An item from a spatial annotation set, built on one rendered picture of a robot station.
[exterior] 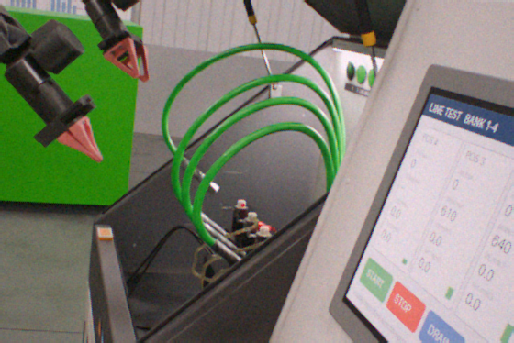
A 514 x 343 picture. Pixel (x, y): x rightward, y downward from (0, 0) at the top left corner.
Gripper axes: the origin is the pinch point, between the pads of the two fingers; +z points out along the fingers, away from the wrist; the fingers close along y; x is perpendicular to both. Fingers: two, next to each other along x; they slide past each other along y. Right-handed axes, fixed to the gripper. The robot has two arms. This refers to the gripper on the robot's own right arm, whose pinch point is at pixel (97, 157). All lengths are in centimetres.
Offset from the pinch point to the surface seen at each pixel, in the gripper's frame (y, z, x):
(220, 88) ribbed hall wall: -30, 51, 667
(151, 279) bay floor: -22, 32, 42
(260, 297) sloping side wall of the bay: 9.5, 30.6, -16.8
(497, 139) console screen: 45, 22, -46
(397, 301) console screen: 27, 31, -42
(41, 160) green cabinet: -124, -9, 328
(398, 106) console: 42, 18, -24
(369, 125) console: 37.7, 19.3, -18.7
